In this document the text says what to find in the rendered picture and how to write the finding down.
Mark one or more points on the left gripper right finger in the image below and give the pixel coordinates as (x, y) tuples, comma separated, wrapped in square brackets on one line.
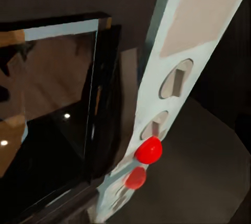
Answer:
[(243, 129)]

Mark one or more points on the fridge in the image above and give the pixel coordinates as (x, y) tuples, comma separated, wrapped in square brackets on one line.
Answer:
[(224, 85)]

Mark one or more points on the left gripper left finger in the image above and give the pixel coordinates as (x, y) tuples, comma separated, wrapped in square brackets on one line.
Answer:
[(12, 130)]

